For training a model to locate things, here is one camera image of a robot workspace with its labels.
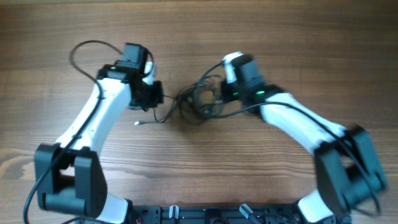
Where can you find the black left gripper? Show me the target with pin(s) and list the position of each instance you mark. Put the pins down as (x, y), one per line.
(156, 94)

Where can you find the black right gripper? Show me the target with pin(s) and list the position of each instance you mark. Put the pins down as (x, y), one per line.
(227, 91)

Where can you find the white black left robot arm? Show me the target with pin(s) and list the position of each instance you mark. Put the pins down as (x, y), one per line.
(69, 176)

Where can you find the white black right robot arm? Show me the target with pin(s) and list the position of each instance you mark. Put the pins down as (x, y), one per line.
(347, 168)

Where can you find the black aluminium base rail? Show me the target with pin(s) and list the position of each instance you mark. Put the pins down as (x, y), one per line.
(268, 214)

